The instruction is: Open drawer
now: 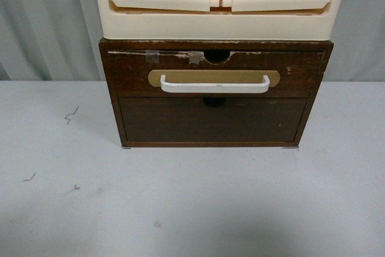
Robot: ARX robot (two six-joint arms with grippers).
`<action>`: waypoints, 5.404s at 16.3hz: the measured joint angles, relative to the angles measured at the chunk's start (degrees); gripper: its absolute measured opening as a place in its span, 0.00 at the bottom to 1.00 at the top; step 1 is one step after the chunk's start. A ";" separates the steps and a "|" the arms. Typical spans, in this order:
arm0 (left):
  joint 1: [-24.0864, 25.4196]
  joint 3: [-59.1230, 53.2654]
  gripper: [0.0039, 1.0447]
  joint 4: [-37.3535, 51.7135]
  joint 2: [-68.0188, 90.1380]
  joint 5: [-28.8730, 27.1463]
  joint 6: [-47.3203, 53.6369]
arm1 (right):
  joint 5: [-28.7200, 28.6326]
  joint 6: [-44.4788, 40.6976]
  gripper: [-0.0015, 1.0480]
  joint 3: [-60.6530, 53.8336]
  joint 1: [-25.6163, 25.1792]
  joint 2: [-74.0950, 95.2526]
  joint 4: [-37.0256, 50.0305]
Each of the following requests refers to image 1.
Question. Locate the lower brown wooden drawer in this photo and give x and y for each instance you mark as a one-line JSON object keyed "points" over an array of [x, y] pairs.
{"points": [[211, 120]]}

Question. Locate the brown wooden drawer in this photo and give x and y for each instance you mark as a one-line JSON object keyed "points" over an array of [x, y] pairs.
{"points": [[291, 74], [211, 120]]}

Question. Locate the upper brown wooden drawer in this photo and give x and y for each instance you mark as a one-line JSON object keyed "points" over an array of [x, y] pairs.
{"points": [[291, 74]]}

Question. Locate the cream plastic storage box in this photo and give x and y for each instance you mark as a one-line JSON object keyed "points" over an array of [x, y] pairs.
{"points": [[152, 26]]}

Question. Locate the grey curtain backdrop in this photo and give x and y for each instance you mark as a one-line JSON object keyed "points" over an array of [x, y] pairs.
{"points": [[50, 40]]}

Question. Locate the white drawer handle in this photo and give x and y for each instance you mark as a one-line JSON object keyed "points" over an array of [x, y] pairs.
{"points": [[215, 88]]}

